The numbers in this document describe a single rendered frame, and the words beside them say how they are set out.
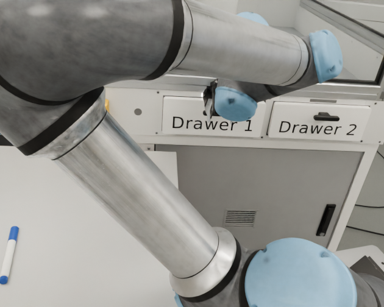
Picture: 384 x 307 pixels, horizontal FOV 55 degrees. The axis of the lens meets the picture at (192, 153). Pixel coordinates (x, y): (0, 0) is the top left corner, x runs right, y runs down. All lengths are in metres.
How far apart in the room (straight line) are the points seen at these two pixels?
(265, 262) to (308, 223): 0.94
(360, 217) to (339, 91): 1.30
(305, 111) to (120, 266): 0.67
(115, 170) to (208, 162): 0.77
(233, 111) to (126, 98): 0.46
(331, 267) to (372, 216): 1.93
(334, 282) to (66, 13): 0.38
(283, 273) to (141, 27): 0.32
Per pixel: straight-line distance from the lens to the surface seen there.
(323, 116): 1.10
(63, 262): 0.78
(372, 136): 1.27
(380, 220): 2.38
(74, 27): 0.30
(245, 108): 0.63
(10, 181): 1.02
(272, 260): 0.49
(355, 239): 2.17
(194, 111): 1.03
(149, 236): 0.47
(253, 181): 1.23
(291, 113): 1.10
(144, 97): 1.04
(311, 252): 0.47
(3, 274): 0.77
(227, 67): 0.42
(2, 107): 0.39
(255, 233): 1.39
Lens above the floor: 1.33
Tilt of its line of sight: 32 degrees down
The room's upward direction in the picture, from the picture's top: 6 degrees clockwise
